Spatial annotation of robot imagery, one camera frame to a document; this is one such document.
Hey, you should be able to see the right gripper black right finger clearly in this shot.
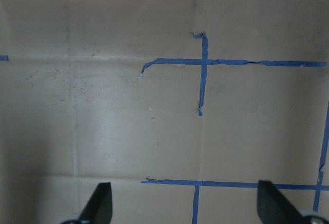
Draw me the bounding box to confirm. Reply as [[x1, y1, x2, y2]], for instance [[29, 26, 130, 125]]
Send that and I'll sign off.
[[257, 180, 303, 224]]

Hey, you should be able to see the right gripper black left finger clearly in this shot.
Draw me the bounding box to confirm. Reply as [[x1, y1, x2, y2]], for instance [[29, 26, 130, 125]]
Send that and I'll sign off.
[[78, 182, 113, 224]]

